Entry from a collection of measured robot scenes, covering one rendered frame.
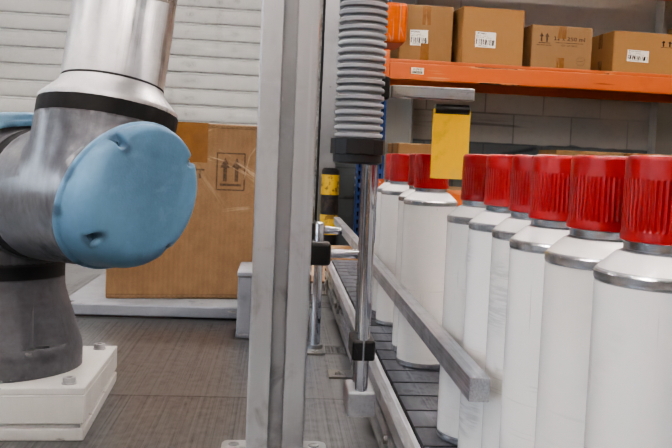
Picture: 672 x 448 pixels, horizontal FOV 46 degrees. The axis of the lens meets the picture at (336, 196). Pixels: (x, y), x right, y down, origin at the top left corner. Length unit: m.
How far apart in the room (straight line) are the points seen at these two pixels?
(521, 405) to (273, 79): 0.31
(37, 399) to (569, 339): 0.48
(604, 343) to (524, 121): 5.09
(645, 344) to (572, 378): 0.06
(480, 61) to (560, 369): 4.17
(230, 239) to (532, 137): 4.31
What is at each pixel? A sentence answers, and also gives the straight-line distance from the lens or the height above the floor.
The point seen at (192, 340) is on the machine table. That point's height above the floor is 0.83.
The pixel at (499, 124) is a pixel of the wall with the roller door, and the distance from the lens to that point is 5.34.
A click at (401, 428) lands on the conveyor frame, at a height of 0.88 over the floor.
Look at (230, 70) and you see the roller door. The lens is 4.95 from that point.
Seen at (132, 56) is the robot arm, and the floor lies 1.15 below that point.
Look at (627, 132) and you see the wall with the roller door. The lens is 5.68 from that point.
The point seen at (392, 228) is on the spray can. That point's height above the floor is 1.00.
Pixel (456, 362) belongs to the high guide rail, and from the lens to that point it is 0.48.
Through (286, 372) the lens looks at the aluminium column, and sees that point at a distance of 0.62.
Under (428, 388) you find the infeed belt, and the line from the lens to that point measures 0.71.
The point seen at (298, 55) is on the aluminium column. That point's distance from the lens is 0.60.
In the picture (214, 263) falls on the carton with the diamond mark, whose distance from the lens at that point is 1.23.
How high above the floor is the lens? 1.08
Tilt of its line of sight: 3 degrees down
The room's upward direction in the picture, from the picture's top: 2 degrees clockwise
